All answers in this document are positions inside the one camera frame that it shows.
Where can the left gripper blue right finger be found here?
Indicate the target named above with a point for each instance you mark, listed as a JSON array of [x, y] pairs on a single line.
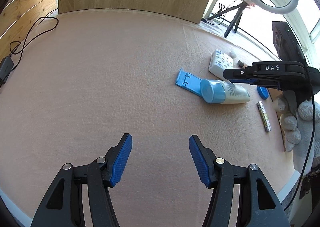
[[258, 203]]

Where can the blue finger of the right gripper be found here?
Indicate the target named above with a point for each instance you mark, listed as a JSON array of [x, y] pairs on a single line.
[[238, 73], [244, 81]]

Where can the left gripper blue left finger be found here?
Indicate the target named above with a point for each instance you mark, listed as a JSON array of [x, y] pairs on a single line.
[[62, 203]]

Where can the blue round tape measure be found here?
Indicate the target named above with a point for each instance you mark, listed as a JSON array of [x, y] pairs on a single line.
[[263, 92]]

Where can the patterned tissue pack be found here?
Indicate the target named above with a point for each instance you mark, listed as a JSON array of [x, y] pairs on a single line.
[[219, 62]]

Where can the white sunscreen bottle blue cap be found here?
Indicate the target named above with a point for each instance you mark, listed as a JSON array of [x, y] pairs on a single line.
[[222, 92]]

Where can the patterned lighter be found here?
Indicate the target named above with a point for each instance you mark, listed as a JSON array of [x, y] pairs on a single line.
[[264, 116]]

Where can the blue plastic phone stand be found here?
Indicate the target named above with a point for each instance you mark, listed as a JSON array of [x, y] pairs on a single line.
[[189, 82]]

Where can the right white gloved hand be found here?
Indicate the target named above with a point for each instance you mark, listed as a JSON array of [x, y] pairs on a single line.
[[301, 132]]

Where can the white small cap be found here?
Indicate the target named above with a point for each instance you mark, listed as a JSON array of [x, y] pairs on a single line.
[[233, 54]]

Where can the black tripod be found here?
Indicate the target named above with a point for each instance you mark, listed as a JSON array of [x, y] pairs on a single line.
[[234, 24]]

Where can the pine slatted headboard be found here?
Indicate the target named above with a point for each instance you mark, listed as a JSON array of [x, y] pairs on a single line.
[[17, 18]]

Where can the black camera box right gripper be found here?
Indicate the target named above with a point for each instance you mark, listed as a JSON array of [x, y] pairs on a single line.
[[285, 42]]

